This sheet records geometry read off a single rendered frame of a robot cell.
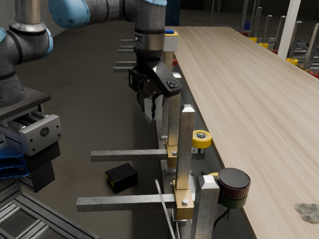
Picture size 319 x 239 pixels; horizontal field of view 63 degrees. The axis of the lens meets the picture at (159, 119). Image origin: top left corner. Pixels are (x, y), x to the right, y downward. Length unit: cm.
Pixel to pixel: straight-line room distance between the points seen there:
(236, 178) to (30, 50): 80
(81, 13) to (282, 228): 67
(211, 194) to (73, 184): 177
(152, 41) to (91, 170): 175
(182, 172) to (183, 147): 9
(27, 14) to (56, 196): 143
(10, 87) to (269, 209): 87
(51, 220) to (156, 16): 131
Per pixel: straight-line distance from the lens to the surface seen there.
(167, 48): 112
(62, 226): 162
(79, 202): 83
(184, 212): 80
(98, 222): 190
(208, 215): 54
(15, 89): 102
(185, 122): 69
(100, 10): 64
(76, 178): 224
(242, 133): 106
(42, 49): 106
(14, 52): 100
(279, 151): 102
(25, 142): 93
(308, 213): 81
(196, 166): 131
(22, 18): 102
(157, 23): 65
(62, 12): 61
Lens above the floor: 143
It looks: 29 degrees down
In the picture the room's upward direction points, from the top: 1 degrees clockwise
